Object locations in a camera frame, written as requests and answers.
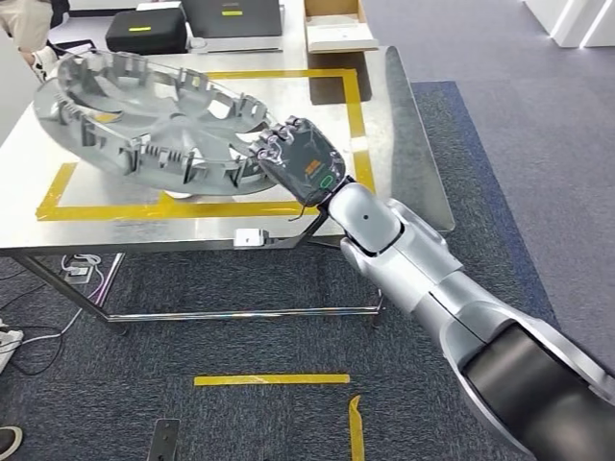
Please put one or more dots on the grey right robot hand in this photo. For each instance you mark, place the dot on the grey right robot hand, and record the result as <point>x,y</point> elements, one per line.
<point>302,162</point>

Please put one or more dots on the grey plastic wheel hubcap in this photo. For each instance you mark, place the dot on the grey plastic wheel hubcap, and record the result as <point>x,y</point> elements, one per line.
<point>168,127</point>

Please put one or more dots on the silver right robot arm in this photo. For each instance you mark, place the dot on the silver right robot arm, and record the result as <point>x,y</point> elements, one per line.
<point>408,254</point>

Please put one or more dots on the stainless steel workbench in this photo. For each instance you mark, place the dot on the stainless steel workbench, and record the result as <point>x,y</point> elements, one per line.
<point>408,159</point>

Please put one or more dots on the white plastic part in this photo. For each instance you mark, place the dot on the white plastic part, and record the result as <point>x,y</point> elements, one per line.
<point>180,195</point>

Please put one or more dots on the open cardboard box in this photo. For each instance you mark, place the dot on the open cardboard box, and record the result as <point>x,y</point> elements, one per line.
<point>336,38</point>

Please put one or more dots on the dark grey case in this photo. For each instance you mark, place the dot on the dark grey case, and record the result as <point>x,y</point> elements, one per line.
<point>240,22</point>

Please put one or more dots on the yellow floor tape strip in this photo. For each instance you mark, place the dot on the yellow floor tape strip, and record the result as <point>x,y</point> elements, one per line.
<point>356,432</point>
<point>269,380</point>

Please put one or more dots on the black carrying case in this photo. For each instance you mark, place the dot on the black carrying case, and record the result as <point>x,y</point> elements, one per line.
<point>144,38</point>

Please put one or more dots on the floor socket box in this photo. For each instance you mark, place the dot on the floor socket box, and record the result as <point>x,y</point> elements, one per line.
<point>77,272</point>

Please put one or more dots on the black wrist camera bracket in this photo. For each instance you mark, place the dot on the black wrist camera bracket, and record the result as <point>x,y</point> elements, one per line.
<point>298,240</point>

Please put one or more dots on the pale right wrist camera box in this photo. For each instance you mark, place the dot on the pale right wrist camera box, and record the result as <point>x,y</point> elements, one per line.
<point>249,238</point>

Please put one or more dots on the grey metal robot bracket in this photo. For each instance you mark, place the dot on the grey metal robot bracket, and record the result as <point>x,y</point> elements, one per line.
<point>163,442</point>

